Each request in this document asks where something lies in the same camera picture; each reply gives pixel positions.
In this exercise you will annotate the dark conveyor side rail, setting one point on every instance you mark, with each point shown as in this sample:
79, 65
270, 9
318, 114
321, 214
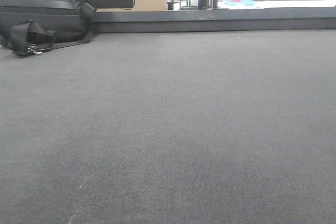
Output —
296, 18

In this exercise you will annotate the black fabric bag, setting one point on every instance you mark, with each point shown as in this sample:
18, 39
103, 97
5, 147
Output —
31, 27

